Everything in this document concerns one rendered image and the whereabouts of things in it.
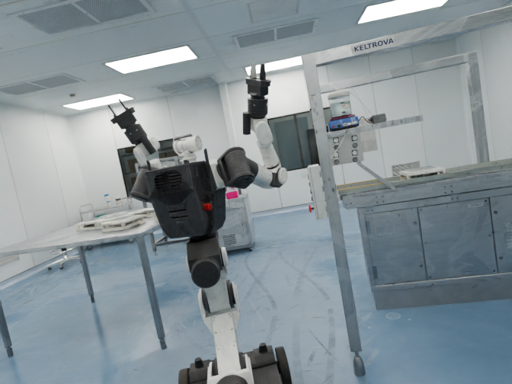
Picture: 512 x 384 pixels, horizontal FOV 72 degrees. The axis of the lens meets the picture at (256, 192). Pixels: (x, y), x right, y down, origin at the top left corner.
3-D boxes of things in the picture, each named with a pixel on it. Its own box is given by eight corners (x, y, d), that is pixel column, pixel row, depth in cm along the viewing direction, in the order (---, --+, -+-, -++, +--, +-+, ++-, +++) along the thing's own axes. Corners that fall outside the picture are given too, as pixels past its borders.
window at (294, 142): (276, 173, 749) (267, 119, 738) (276, 173, 751) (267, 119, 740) (340, 161, 737) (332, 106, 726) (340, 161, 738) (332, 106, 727)
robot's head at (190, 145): (197, 155, 148) (193, 135, 147) (177, 160, 151) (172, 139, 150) (204, 155, 154) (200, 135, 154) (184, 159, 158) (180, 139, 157)
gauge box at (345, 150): (331, 166, 240) (326, 137, 238) (331, 165, 250) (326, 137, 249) (363, 160, 236) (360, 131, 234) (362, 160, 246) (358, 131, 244)
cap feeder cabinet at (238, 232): (209, 258, 486) (199, 204, 479) (216, 247, 542) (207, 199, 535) (254, 251, 480) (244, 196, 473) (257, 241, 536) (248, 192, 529)
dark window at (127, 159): (127, 198, 780) (116, 148, 770) (127, 198, 781) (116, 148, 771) (184, 188, 768) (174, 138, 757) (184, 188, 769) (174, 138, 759)
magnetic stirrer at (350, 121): (330, 132, 241) (328, 119, 240) (329, 132, 261) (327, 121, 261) (360, 126, 236) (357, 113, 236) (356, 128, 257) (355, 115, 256)
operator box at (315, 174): (315, 219, 171) (306, 167, 168) (316, 213, 187) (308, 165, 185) (328, 218, 169) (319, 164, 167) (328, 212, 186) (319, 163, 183)
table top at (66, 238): (-24, 260, 281) (-25, 256, 280) (75, 228, 387) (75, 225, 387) (142, 238, 244) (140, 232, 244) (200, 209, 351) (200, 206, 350)
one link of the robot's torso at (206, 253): (225, 285, 136) (216, 241, 134) (192, 292, 135) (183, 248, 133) (224, 264, 164) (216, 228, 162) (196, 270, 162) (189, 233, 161)
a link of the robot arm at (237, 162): (263, 179, 147) (244, 169, 136) (246, 190, 151) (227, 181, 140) (254, 157, 153) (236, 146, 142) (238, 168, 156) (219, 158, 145)
